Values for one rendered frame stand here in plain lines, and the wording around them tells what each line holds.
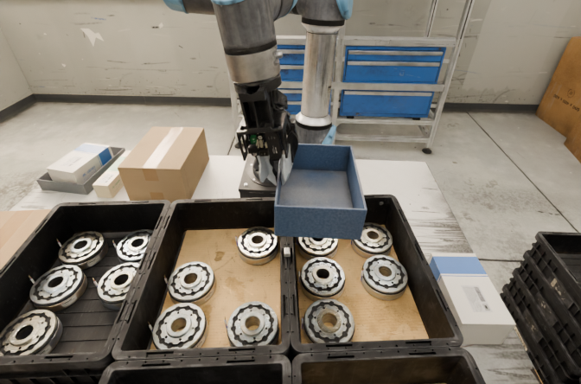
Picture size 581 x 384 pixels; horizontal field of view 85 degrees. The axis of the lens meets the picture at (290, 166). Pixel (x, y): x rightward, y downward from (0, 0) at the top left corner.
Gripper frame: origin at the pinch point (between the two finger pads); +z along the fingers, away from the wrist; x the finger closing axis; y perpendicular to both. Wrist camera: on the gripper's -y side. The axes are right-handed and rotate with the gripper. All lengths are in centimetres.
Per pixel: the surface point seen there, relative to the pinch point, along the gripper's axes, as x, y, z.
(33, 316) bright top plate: -53, 17, 20
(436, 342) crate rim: 25.8, 18.6, 23.3
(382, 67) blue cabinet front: 49, -196, 47
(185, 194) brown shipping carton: -44, -36, 32
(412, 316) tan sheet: 25.0, 8.1, 33.3
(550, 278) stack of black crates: 84, -30, 74
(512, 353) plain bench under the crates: 49, 7, 50
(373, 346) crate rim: 15.1, 20.2, 21.8
